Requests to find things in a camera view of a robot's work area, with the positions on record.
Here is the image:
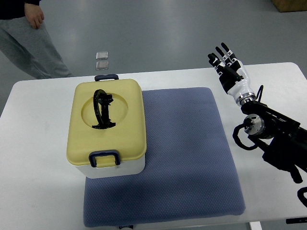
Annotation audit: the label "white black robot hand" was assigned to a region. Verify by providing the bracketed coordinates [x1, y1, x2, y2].
[208, 43, 256, 106]

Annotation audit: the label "bystander bare hand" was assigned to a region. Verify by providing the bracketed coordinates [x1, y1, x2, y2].
[24, 3, 44, 29]

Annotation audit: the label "yellow storage box lid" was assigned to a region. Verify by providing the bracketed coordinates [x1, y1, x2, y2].
[67, 79, 147, 166]

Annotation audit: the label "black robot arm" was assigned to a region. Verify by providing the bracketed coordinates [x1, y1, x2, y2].
[233, 86, 307, 184]

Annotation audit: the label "white storage box base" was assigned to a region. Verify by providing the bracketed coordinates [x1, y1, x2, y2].
[76, 150, 145, 179]

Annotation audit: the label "grey bystander trousers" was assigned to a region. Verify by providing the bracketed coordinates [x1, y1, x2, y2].
[0, 17, 73, 79]

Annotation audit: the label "upper clear floor tile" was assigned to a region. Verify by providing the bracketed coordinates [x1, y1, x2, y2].
[95, 51, 108, 60]

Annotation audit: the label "clear floor tile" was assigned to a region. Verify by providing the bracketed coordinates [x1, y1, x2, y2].
[95, 61, 109, 70]
[95, 51, 108, 60]

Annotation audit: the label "lower clear floor tile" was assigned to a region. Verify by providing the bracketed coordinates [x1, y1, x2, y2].
[95, 61, 109, 70]

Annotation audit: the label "blue grey foam mat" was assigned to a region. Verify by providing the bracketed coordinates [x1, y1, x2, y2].
[83, 87, 245, 227]

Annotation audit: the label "blue rear latch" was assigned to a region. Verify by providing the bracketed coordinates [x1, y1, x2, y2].
[94, 74, 119, 81]

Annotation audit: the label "blue latch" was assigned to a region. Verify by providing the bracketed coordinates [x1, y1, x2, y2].
[94, 74, 119, 81]
[88, 149, 121, 168]

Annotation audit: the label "blue front latch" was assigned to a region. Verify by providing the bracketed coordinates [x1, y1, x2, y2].
[88, 149, 121, 168]

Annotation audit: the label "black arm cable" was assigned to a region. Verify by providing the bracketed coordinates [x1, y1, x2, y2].
[232, 124, 263, 150]

